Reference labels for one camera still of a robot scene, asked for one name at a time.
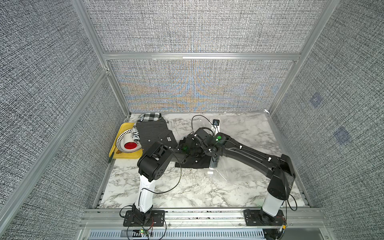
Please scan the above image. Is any clear vacuum bag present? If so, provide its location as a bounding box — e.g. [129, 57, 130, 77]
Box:
[176, 127, 296, 186]

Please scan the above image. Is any black shirt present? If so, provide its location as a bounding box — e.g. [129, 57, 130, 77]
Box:
[175, 136, 211, 169]

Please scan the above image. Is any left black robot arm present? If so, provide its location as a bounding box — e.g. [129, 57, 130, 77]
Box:
[132, 142, 211, 216]

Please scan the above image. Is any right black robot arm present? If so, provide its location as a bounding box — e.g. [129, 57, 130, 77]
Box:
[192, 128, 296, 218]

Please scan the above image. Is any black white checkered cloth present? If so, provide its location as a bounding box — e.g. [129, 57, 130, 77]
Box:
[138, 113, 162, 122]

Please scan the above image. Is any yellow tray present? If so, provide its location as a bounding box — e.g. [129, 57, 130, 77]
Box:
[109, 123, 143, 159]

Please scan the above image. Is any green pen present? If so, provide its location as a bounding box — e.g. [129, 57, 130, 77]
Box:
[108, 152, 114, 164]

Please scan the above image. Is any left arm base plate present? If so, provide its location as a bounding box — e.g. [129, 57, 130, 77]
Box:
[123, 210, 166, 227]

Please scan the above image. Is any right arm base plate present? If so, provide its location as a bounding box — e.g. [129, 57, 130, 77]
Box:
[243, 209, 286, 227]

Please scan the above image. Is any aluminium front rail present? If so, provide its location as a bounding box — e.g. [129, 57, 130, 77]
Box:
[75, 208, 337, 240]

